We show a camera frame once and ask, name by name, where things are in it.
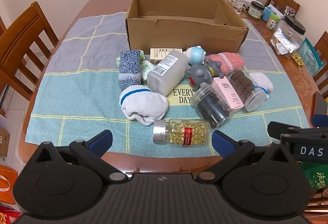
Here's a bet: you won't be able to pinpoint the translucent white plastic bottle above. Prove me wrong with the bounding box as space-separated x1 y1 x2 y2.
147 50 189 96

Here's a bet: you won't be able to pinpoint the pile of silver blister packs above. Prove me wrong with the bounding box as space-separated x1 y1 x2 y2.
273 29 298 55

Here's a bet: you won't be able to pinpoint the clear jar of brown tablets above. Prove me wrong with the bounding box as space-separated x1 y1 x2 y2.
228 70 267 112

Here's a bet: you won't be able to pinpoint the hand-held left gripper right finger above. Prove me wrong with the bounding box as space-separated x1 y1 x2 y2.
197 130 291 185

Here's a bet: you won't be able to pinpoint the teal packet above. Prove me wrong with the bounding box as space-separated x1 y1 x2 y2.
297 38 323 76

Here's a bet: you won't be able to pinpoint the black-lidded glass jar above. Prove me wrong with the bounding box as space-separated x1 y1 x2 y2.
247 1 265 21

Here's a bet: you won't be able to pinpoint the pink knit sock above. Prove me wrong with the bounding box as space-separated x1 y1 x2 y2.
207 52 245 78

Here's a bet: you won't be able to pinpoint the large clear black-lidded jar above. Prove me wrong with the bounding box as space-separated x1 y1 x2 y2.
273 15 306 54

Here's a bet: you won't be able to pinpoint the white papers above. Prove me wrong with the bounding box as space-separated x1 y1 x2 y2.
268 4 285 15

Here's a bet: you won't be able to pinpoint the grey toy figure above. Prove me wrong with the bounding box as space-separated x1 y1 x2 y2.
185 61 222 92

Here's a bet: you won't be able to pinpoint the blue knit sock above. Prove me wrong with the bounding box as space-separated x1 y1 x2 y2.
118 50 145 90

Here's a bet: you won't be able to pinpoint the green-lidded jar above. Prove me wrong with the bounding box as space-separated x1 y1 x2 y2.
266 13 281 31

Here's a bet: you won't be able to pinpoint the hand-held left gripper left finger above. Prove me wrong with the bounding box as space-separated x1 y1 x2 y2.
33 130 128 185

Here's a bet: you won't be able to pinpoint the dark red-edged object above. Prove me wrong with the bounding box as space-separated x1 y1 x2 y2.
312 91 328 115

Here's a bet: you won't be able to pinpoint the blue and white toy figure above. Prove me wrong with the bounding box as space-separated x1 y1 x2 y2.
184 46 207 65

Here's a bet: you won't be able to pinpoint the small white sock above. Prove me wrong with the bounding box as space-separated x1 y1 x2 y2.
248 72 273 100

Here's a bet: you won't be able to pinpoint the small blue box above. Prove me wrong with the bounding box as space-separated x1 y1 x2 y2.
263 7 274 21

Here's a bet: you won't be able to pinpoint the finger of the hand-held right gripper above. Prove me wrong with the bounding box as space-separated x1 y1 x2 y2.
267 121 302 140
312 114 328 128

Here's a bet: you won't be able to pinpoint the green bag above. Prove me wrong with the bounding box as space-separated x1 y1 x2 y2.
300 161 328 190

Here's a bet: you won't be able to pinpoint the small cream box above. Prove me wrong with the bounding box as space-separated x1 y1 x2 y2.
150 48 183 64

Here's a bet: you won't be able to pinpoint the orange bag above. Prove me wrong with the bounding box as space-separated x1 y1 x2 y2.
0 165 18 205

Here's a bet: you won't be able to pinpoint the clear jar of dark tablets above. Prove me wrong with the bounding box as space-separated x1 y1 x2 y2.
191 83 235 129

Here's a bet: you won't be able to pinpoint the jar of yellow capsules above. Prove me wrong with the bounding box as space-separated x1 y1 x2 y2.
153 119 212 148

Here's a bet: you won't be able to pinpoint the red patterned bag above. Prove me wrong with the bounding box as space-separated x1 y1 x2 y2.
0 203 22 224

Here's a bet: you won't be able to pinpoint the pink box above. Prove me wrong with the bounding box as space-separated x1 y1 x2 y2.
211 77 245 112

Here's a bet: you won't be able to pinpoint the brown cardboard box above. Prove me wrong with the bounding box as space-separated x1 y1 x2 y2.
125 0 249 54

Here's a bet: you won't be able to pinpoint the green and white packet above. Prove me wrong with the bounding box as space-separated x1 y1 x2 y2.
116 53 155 86

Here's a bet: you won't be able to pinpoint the white sock with blue stripe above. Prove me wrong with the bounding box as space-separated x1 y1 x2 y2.
119 85 169 126

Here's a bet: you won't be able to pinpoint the blue checked towel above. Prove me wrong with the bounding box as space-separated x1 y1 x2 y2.
25 12 310 159

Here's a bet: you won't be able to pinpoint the small cardboard carton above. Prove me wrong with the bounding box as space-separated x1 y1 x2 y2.
0 128 11 158

